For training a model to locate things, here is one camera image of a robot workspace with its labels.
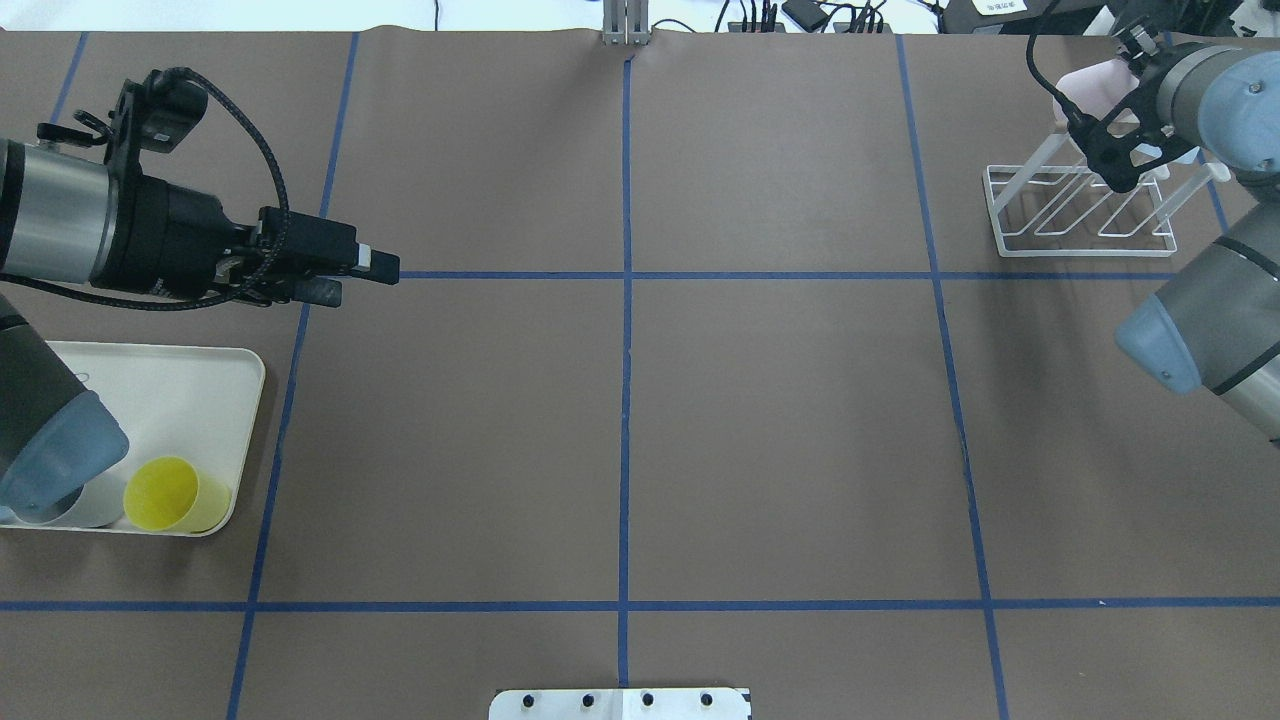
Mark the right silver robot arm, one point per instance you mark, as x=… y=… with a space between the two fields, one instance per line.
x=1215 y=324

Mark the cream rabbit tray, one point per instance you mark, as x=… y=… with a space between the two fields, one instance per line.
x=199 y=403

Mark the aluminium frame post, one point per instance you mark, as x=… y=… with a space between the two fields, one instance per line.
x=626 y=23

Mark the grey plastic cup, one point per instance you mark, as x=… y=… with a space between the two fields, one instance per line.
x=98 y=503

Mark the yellow plastic cup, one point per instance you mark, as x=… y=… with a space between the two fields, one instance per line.
x=171 y=495

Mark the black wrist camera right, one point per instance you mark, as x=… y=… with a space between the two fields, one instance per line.
x=1121 y=160

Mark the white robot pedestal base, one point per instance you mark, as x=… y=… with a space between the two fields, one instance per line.
x=623 y=703

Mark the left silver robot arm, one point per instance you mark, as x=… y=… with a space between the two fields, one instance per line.
x=231 y=169

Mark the white wire cup rack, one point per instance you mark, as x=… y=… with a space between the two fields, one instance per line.
x=1053 y=206

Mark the pink plastic cup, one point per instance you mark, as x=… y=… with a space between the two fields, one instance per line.
x=1096 y=90

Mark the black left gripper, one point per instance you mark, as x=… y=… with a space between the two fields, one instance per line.
x=168 y=236

